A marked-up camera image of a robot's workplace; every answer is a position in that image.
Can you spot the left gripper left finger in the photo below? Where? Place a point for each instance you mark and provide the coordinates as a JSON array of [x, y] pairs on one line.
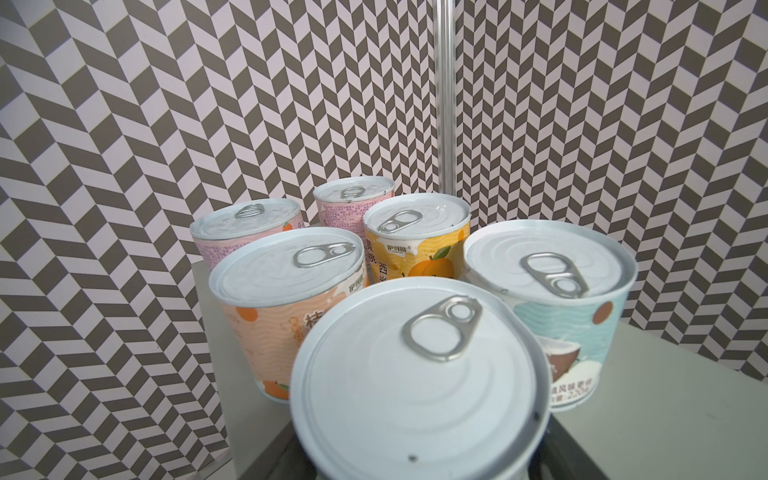
[[275, 454]]

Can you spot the orange label can front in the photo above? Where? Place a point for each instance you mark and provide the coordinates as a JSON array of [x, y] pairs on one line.
[[420, 234]]

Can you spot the can teal label back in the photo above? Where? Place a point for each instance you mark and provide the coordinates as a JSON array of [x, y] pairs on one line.
[[421, 378]]

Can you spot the grey metal cabinet box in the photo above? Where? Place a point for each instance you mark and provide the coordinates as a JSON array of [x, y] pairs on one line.
[[660, 412]]

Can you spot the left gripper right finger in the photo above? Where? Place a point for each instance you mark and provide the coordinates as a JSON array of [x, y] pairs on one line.
[[564, 458]]

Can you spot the pink label can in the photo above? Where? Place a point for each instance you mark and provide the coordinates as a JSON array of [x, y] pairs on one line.
[[343, 203], [224, 231]]

